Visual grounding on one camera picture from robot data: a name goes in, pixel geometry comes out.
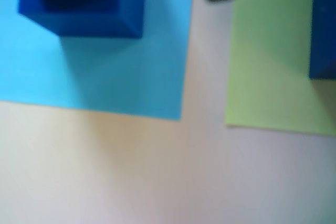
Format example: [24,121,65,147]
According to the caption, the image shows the large blue cube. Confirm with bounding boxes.
[308,0,336,80]

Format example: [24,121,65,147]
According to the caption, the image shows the medium blue cube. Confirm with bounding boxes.
[17,0,148,40]

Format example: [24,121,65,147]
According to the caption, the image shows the green paper square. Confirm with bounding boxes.
[225,0,336,135]

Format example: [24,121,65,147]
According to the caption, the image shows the light blue paper square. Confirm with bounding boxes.
[0,0,196,122]

